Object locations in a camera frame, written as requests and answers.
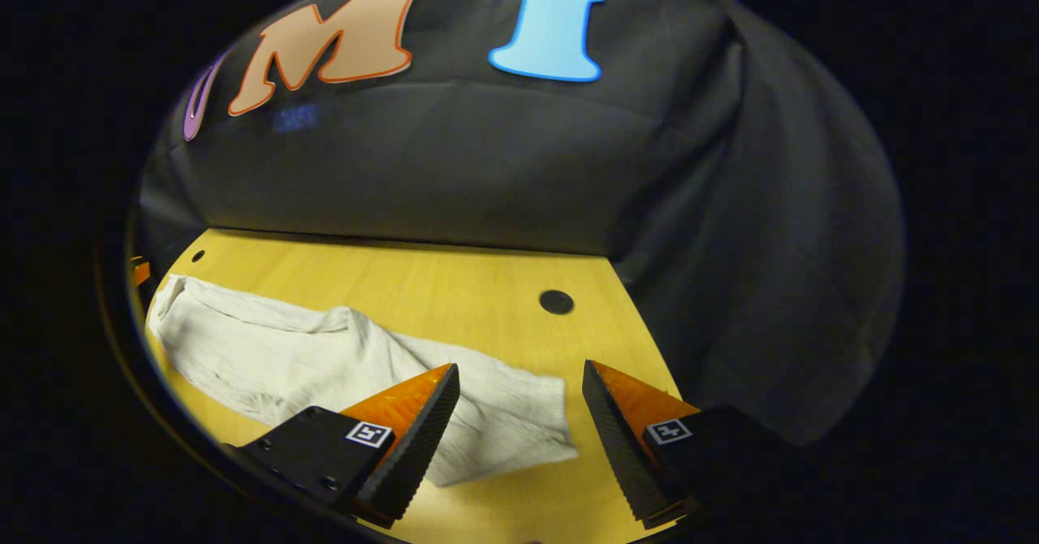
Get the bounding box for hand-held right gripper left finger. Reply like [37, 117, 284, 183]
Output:
[223, 363, 461, 529]

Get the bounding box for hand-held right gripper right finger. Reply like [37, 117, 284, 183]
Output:
[582, 359, 800, 529]

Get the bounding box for cream white jeans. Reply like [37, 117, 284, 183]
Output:
[146, 274, 579, 488]

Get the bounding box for black backdrop cloth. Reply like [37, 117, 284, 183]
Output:
[138, 0, 906, 447]

